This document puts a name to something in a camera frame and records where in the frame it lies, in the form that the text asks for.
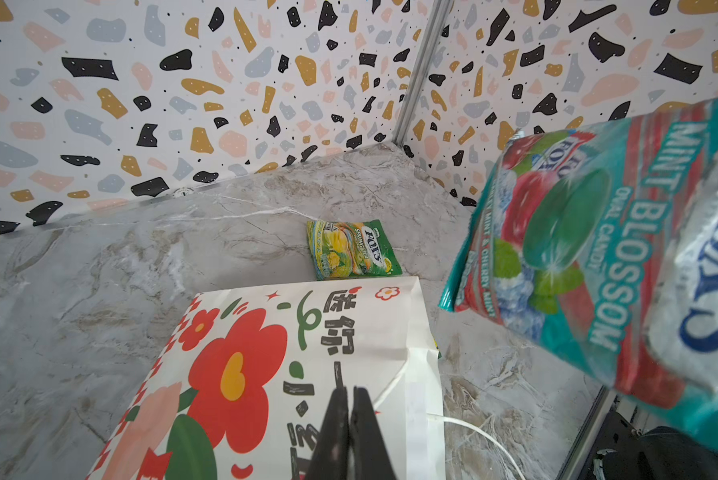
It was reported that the green lemon candy packet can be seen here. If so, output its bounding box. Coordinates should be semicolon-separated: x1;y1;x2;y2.
306;220;402;280

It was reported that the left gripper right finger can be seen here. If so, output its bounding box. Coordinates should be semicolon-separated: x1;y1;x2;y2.
349;387;397;480

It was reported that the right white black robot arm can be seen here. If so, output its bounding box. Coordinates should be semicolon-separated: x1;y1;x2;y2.
579;412;718;480

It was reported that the right corner aluminium post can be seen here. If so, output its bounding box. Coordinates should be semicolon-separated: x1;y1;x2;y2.
392;0;453;148

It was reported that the teal mint blossom candy packet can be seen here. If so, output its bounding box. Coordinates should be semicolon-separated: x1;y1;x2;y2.
440;98;718;451

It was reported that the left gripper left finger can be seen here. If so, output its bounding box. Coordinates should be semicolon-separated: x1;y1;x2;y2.
304;387;349;480

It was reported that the white floral paper bag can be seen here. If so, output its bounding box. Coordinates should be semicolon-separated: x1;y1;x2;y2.
89;277;450;479

